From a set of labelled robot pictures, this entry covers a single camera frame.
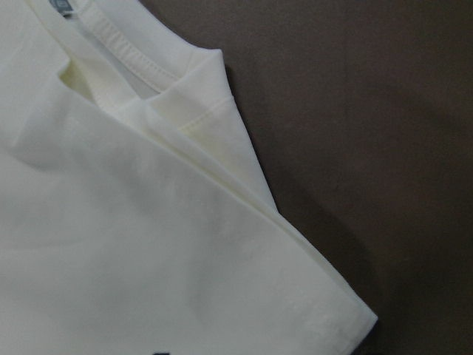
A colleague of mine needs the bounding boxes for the cream white t-shirt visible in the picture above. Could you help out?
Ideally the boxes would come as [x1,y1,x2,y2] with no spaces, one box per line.
[1,1,377,354]

